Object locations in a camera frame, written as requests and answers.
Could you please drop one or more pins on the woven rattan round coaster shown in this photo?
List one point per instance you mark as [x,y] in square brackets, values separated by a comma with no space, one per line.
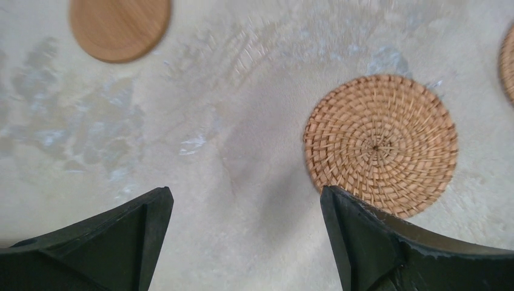
[386,139]

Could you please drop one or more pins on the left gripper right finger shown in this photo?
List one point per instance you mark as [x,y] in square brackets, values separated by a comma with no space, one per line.
[374,250]

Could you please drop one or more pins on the plain round wooden coaster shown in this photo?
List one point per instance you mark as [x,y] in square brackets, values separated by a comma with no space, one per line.
[119,31]

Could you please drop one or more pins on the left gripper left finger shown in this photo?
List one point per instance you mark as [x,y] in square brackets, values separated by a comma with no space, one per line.
[114,250]

